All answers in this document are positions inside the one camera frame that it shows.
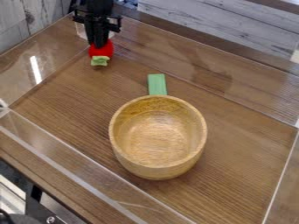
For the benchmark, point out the green rectangular block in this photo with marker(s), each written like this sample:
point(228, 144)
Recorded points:
point(156, 84)

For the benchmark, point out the black table clamp mount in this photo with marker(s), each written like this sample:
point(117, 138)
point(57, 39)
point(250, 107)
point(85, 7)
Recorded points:
point(19, 209)

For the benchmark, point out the wooden bowl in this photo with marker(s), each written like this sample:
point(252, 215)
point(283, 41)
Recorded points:
point(157, 134)

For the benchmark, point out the red plush strawberry toy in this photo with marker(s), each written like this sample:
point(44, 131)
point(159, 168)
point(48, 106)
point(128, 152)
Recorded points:
point(100, 55)

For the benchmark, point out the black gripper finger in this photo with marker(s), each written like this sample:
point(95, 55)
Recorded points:
point(93, 33)
point(104, 32)

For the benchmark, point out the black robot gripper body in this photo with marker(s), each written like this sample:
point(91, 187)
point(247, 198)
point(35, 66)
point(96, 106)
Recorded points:
point(95, 13)

